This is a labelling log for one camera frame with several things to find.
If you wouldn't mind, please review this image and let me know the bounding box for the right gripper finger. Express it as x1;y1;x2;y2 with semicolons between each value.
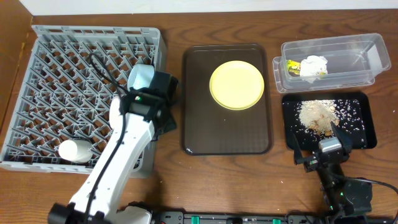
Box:
330;122;353;152
292;134;303;165

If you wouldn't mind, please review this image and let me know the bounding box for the light blue bowl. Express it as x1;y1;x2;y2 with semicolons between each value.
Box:
127;64;155;90

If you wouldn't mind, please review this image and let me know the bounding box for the white napkin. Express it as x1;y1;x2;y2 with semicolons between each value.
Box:
300;55;328;83

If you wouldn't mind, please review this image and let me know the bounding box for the green snack wrapper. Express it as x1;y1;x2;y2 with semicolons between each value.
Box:
287;60;301;77

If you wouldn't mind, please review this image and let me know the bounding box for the white paper cup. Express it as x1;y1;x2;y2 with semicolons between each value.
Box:
58;139;93;163

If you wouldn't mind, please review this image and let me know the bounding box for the white pink bowl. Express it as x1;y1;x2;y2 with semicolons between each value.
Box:
109;96;123;129

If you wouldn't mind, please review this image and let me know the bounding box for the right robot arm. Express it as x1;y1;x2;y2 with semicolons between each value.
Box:
290;123;373;223

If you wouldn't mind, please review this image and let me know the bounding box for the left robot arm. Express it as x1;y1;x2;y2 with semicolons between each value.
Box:
47;88;176;223

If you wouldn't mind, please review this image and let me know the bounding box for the black food waste tray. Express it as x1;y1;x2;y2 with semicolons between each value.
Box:
282;91;377;151

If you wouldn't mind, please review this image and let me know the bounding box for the grey dishwasher rack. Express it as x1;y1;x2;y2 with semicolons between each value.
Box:
1;25;167;174

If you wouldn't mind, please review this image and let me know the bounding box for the pile of rice scraps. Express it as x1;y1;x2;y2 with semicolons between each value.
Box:
298;100;340;137

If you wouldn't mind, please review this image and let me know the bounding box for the dark brown serving tray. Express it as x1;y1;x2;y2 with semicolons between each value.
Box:
180;44;273;156

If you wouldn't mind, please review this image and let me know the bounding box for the yellow plate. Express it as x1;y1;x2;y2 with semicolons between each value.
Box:
209;60;265;110

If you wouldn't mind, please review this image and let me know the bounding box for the clear plastic bin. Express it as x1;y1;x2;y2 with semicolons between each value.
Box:
272;33;392;93

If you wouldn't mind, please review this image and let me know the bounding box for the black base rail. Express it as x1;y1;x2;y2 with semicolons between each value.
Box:
124;210;398;224

